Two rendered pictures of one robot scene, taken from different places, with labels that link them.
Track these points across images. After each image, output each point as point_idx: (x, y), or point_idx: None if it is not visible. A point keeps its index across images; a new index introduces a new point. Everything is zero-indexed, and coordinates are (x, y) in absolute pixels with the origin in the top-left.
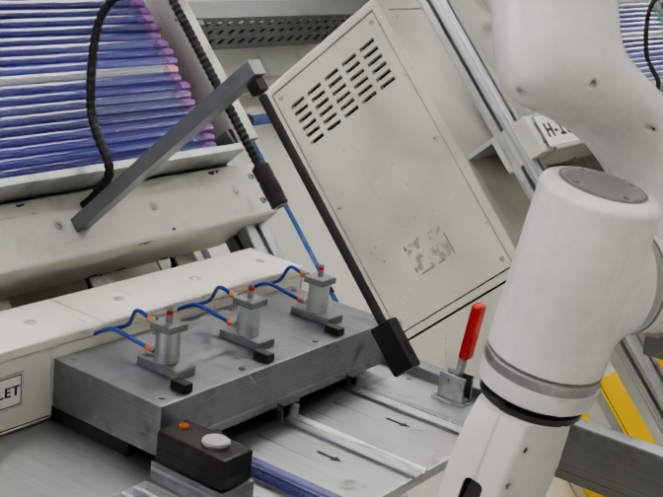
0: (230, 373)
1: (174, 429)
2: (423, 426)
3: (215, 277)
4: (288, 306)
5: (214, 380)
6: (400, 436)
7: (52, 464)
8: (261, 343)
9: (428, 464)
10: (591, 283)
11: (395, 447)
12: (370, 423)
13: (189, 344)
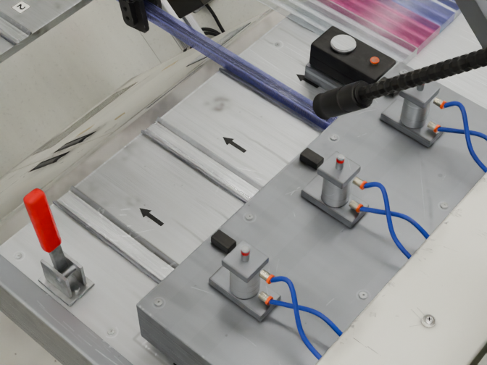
0: (344, 127)
1: (382, 61)
2: (122, 213)
3: (398, 331)
4: (282, 326)
5: (358, 111)
6: (154, 190)
7: (480, 105)
8: (315, 176)
9: (137, 142)
10: None
11: (164, 169)
12: (182, 211)
13: (398, 184)
